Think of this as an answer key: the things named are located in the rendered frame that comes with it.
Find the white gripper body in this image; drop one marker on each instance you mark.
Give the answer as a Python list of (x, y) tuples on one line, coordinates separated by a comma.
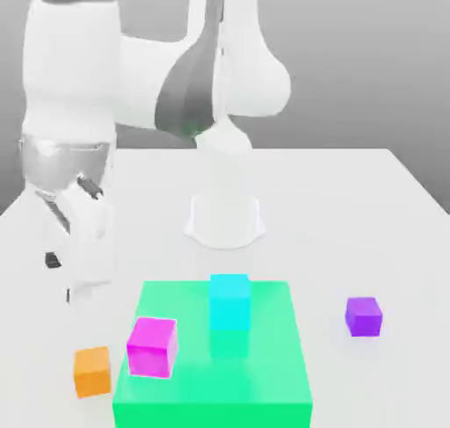
[(88, 220)]

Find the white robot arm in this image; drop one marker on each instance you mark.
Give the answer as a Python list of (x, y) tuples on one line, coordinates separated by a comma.
[(74, 66)]

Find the small magenta cube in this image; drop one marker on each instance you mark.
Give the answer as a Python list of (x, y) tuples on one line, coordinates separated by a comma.
[(151, 350)]

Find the small orange cube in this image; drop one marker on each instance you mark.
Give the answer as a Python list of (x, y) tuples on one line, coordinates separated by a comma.
[(92, 373)]

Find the small cyan cube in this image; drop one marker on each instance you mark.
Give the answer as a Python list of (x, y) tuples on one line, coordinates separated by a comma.
[(230, 305)]

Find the small purple cube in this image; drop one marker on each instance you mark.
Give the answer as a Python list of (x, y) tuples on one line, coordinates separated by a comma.
[(364, 317)]

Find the large green box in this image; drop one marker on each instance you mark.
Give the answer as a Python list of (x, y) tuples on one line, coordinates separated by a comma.
[(225, 385)]

